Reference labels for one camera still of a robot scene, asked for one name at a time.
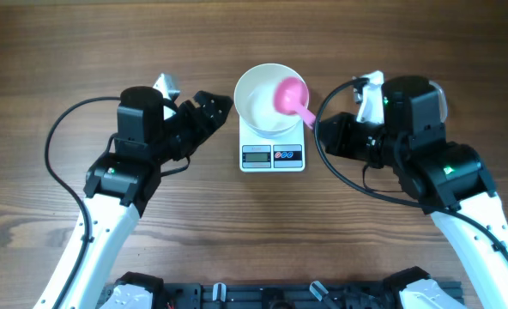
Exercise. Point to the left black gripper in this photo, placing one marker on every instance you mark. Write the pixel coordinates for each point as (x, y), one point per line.
(205, 125)

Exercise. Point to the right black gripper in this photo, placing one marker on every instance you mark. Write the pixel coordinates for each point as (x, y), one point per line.
(337, 143)

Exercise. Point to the pink plastic scoop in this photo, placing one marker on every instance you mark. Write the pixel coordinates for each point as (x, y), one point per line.
(292, 98)

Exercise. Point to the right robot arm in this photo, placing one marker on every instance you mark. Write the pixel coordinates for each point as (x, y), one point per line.
(399, 126)

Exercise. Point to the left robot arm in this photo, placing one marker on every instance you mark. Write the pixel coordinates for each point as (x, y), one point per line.
(152, 130)

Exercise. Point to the white bowl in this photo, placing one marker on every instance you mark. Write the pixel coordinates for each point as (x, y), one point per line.
(254, 99)

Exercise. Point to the white digital kitchen scale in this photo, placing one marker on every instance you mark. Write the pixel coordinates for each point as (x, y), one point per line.
(280, 153)

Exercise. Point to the clear plastic soybean container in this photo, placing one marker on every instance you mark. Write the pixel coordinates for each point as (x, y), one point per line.
(443, 103)

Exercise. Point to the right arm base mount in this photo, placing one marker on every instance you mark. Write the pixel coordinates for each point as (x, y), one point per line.
(414, 288)

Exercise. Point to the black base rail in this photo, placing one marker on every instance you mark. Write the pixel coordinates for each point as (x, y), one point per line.
(350, 295)

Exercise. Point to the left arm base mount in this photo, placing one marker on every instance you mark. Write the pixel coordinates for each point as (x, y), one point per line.
(135, 291)

